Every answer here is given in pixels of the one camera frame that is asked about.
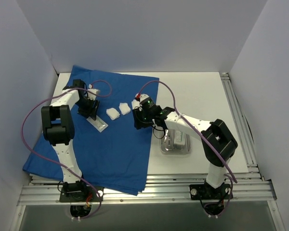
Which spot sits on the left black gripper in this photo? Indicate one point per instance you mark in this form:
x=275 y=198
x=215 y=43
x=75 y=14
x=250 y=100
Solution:
x=91 y=110

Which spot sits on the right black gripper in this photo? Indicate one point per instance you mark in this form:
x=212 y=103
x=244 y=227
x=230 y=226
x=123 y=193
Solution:
x=137 y=118

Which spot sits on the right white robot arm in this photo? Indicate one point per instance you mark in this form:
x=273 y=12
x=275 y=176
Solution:
x=219 y=144

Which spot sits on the blue surgical drape cloth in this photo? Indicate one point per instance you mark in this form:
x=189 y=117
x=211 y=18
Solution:
x=116 y=158

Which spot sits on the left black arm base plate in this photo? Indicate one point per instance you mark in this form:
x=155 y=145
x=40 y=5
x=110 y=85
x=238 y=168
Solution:
x=77 y=194

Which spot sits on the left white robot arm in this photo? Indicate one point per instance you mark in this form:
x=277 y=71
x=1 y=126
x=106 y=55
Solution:
x=59 y=131

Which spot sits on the white gauze stack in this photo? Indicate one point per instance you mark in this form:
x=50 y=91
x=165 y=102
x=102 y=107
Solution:
x=135 y=105
x=112 y=113
x=124 y=108

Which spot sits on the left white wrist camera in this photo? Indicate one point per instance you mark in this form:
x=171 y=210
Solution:
x=92 y=92

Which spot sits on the steel instrument tray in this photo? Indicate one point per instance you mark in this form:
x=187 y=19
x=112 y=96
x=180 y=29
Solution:
x=185 y=151

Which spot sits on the aluminium side rail frame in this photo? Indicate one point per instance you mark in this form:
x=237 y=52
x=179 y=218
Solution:
x=245 y=138

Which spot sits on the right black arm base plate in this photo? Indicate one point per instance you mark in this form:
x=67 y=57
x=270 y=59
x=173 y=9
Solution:
x=206 y=192

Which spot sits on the suture packet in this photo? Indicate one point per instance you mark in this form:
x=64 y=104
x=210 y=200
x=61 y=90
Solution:
x=98 y=123
x=179 y=140

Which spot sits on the aluminium front rail frame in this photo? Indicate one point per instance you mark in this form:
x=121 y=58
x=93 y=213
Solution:
x=159 y=189

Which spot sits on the steel tweezers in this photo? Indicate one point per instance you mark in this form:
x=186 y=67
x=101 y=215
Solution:
x=166 y=144

